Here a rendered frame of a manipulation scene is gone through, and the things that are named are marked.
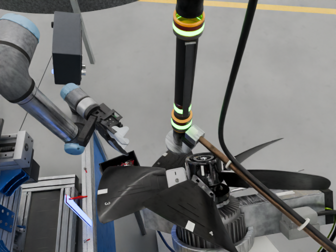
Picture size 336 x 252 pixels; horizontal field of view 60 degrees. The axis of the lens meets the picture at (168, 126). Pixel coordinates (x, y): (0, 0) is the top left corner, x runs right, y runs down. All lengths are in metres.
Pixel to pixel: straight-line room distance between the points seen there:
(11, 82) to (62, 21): 0.55
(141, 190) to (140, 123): 1.55
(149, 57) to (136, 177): 2.06
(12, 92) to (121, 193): 0.43
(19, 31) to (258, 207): 0.90
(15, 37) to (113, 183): 0.52
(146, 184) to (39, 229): 1.22
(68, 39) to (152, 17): 2.13
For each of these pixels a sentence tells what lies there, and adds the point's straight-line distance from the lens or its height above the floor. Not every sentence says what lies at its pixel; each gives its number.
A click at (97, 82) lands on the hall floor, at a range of 2.78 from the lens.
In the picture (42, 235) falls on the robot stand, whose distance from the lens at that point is 2.05.
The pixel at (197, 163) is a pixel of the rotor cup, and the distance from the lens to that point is 0.90.
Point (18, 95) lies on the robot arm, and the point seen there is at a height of 1.41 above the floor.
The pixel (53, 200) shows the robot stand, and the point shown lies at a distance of 2.09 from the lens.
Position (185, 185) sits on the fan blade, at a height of 1.33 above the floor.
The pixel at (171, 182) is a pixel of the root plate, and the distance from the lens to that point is 0.95.
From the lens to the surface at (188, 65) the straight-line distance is 0.46.
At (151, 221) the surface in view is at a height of 0.96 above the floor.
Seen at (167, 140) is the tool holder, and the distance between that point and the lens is 0.70.
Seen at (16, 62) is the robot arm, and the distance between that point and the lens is 0.92.
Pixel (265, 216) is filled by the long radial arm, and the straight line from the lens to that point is 1.04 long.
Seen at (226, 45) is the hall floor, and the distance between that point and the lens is 3.09.
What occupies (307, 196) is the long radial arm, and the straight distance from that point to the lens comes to 1.08.
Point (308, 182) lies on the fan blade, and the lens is 0.90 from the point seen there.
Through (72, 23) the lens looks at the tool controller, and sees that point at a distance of 1.39.
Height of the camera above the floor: 2.07
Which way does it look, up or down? 59 degrees down
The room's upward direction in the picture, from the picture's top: straight up
